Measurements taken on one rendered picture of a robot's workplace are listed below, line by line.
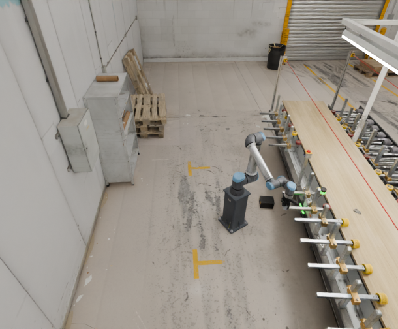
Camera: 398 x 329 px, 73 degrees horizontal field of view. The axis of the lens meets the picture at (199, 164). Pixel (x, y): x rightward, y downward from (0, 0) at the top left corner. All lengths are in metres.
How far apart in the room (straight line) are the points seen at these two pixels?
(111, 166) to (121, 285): 1.79
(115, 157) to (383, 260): 3.49
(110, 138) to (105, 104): 0.53
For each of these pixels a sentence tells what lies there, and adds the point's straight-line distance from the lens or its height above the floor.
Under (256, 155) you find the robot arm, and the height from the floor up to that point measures 1.33.
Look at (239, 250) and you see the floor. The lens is 3.71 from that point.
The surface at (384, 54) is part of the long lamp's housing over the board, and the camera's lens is 2.90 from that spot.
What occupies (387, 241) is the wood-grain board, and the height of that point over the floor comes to 0.90.
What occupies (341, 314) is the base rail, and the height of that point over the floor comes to 0.70.
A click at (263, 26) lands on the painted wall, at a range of 10.30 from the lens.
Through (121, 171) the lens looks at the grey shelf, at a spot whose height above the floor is 0.31.
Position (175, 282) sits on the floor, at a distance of 3.45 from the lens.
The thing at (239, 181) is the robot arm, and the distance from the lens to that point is 3.35.
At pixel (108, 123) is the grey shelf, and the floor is 1.17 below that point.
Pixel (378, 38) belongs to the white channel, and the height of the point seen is 2.45.
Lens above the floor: 3.03
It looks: 38 degrees down
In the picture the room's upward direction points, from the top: 1 degrees clockwise
